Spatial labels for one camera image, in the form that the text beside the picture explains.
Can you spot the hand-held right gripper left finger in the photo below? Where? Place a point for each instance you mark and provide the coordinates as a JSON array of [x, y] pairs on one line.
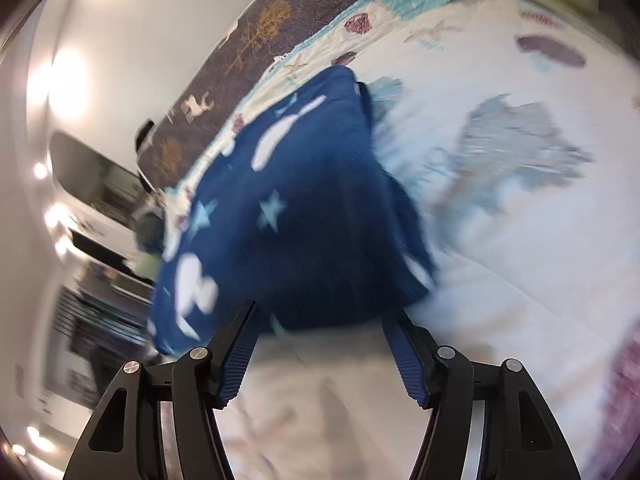
[[235, 360]]

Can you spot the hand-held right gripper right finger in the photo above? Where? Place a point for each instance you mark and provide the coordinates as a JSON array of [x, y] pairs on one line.
[[407, 360]]

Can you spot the blue fleece star print robe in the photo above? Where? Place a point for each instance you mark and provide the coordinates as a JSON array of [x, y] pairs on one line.
[[300, 210]]

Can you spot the grey clothes pile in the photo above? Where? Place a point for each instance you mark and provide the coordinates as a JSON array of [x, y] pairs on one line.
[[147, 230]]

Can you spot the white seashell print quilt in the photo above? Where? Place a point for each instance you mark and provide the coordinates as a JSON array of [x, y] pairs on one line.
[[500, 285]]

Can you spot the small green cushion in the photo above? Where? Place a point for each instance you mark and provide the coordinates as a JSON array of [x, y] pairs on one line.
[[149, 266]]

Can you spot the arched doorway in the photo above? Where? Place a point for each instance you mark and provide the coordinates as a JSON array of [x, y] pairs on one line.
[[100, 170]]

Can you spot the black bag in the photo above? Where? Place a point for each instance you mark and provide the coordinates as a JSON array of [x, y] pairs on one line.
[[145, 135]]

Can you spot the grey deer print mattress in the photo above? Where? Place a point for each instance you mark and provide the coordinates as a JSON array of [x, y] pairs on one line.
[[260, 35]]

